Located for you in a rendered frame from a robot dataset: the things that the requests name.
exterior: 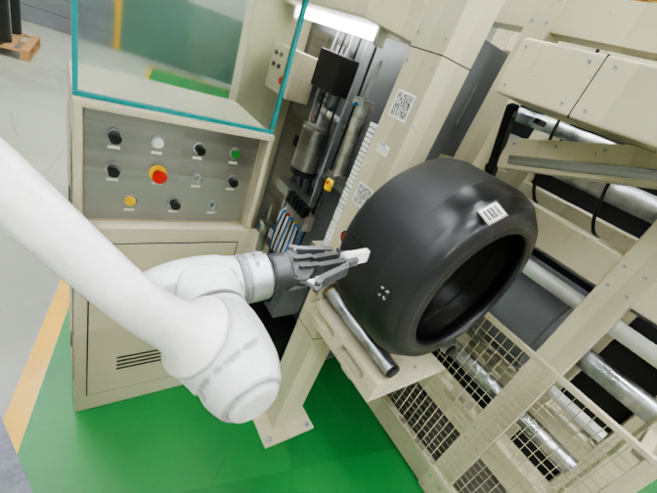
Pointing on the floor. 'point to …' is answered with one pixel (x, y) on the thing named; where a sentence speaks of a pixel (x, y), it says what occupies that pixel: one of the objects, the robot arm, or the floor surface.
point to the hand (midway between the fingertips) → (354, 257)
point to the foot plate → (281, 428)
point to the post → (459, 54)
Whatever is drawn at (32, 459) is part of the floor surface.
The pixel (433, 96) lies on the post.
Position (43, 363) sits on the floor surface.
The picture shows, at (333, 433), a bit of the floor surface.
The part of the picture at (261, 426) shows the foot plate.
